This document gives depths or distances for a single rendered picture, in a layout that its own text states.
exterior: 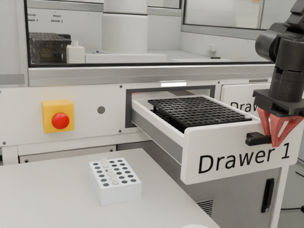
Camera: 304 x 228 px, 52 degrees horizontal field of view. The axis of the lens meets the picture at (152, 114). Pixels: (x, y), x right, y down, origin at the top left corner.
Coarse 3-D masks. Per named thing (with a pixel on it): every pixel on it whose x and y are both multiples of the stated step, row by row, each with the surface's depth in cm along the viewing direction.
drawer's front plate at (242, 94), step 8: (224, 88) 96; (232, 88) 97; (240, 88) 98; (248, 88) 100; (256, 88) 101; (264, 88) 103; (224, 96) 97; (232, 96) 98; (240, 96) 99; (248, 96) 101; (232, 104) 99; (240, 104) 100; (248, 104) 102; (248, 112) 103; (256, 112) 104
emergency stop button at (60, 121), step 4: (56, 116) 72; (60, 116) 72; (64, 116) 73; (52, 120) 72; (56, 120) 72; (60, 120) 72; (64, 120) 73; (68, 120) 74; (52, 124) 73; (56, 124) 72; (60, 124) 73; (64, 124) 73; (60, 128) 73
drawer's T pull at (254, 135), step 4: (256, 132) 62; (248, 136) 61; (252, 136) 60; (256, 136) 60; (260, 136) 59; (264, 136) 59; (268, 136) 60; (248, 140) 58; (252, 140) 58; (256, 140) 58; (260, 140) 58; (264, 140) 59; (268, 140) 59; (248, 144) 58; (252, 144) 58; (256, 144) 58; (260, 144) 59
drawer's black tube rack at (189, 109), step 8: (152, 104) 84; (160, 104) 82; (168, 104) 83; (176, 104) 83; (184, 104) 83; (192, 104) 84; (200, 104) 85; (208, 104) 85; (216, 104) 85; (152, 112) 86; (160, 112) 86; (168, 112) 77; (176, 112) 77; (184, 112) 76; (192, 112) 77; (200, 112) 78; (208, 112) 77; (216, 112) 78; (224, 112) 79; (232, 112) 79; (168, 120) 78; (176, 120) 72; (184, 120) 70; (192, 120) 71; (200, 120) 71; (176, 128) 74; (184, 128) 74
